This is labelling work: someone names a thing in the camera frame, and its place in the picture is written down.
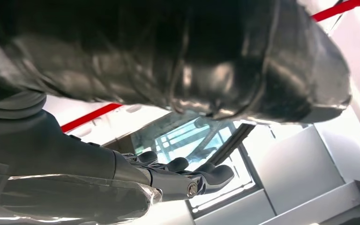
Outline white car red stripe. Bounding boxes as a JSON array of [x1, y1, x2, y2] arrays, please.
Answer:
[[43, 0, 360, 167]]

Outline bright framed window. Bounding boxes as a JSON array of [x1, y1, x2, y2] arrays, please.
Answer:
[[185, 148, 259, 216]]

